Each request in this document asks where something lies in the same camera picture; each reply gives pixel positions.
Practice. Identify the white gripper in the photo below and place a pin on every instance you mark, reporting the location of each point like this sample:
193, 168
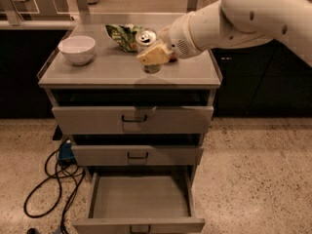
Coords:
179, 37

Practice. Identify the silver 7up can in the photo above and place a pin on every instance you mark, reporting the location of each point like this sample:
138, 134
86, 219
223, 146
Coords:
145, 37

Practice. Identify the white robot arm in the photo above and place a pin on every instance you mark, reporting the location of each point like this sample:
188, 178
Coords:
235, 24

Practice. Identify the grey drawer cabinet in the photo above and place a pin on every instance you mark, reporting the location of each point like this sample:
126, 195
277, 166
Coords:
116, 78

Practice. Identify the grey top drawer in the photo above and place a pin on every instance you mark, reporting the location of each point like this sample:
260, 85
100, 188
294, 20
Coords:
115, 120

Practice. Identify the grey drawer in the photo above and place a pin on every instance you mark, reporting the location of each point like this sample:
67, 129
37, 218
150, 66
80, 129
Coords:
150, 203
136, 155
115, 120

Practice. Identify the grey middle drawer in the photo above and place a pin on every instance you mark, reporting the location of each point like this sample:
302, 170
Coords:
136, 155

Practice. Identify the grey bottom drawer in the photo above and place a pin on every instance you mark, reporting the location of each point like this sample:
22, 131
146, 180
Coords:
150, 203

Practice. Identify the red apple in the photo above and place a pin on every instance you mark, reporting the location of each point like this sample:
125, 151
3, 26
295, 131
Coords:
173, 57

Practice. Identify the green chip bag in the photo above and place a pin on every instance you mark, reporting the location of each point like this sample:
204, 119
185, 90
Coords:
124, 35

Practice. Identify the white bowl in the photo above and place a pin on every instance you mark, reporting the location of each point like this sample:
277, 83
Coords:
78, 50

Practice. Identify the blue power box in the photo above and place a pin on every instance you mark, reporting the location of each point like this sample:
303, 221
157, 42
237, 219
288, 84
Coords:
65, 154

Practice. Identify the grey counter rail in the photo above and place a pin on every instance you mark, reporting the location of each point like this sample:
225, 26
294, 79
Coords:
39, 25

